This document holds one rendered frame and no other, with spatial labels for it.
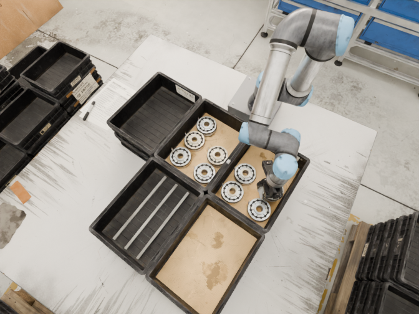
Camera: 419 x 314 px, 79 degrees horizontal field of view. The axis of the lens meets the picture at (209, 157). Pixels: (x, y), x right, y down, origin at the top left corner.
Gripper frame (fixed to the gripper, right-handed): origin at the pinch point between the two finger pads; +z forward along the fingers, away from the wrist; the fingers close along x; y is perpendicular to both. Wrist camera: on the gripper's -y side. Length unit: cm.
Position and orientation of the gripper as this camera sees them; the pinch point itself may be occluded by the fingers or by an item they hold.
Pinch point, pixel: (264, 189)
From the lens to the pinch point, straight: 120.6
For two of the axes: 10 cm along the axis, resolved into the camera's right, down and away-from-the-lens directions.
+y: 0.6, 9.1, -4.1
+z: 0.0, 4.1, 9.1
